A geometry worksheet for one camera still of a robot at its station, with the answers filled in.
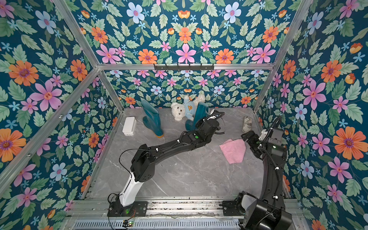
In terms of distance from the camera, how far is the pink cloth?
918mm

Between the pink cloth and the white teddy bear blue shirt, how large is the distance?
33 cm

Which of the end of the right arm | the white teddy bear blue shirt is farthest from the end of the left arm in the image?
the white teddy bear blue shirt
